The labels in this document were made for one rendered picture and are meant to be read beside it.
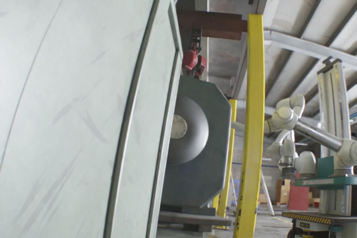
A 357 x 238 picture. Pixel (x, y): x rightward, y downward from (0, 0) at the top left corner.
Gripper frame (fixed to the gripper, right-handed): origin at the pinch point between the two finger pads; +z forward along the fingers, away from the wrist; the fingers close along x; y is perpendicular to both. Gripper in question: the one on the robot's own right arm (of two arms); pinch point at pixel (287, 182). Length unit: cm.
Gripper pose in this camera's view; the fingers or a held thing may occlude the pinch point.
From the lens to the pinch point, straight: 213.0
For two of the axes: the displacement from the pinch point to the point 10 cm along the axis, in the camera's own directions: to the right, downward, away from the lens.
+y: 9.7, 1.9, 1.4
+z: -1.3, 9.4, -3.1
